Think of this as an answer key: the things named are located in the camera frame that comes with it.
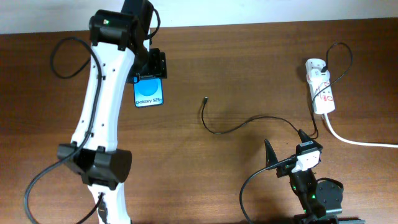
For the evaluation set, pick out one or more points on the blue Samsung Galaxy smartphone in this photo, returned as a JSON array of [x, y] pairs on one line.
[[148, 93]]

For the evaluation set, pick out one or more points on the white USB charger plug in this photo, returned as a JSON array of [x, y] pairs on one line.
[[316, 76]]

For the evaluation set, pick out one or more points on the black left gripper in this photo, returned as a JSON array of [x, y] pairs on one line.
[[159, 68]]

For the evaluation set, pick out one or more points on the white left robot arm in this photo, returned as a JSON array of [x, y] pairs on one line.
[[120, 53]]

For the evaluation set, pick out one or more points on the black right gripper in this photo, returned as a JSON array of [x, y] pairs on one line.
[[272, 158]]

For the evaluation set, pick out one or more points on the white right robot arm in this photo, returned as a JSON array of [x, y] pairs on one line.
[[320, 198]]

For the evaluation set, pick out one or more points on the white power strip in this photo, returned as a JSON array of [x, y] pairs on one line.
[[321, 93]]

